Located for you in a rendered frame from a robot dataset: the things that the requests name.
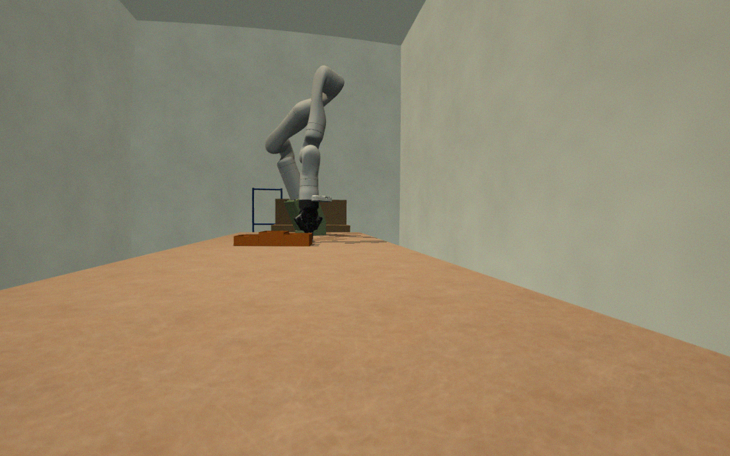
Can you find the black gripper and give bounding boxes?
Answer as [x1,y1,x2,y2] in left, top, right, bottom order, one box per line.
[294,200,323,239]

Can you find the orange three-compartment bin rack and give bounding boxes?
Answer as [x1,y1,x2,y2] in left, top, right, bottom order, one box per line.
[233,231,312,247]

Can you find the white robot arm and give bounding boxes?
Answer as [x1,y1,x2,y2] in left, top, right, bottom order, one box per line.
[265,65,345,202]

